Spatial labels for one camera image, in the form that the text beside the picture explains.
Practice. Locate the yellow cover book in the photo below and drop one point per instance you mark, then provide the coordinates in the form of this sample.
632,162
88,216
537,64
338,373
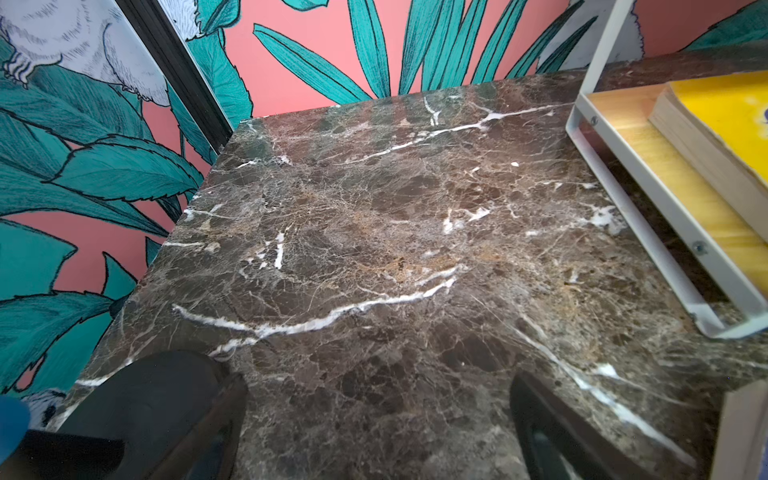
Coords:
719,125

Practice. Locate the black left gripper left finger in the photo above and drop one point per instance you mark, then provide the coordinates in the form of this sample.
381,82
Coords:
178,415

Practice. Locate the black frame post left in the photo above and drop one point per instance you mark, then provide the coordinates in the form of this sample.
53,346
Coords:
170,53

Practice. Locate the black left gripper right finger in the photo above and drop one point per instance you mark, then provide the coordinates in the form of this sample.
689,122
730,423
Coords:
557,443

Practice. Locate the white metal wooden shelf rack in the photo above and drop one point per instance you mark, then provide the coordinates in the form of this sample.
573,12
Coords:
733,256

